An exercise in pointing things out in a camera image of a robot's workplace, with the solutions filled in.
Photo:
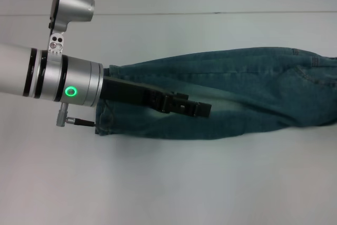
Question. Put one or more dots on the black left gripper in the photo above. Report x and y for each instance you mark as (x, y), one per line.
(126, 90)

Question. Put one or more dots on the blue denim shorts basketball print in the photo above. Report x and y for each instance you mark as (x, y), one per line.
(237, 90)

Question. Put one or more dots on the silver camera mount bracket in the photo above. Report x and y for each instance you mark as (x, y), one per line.
(55, 44)

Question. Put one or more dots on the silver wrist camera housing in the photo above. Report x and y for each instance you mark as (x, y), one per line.
(71, 6)

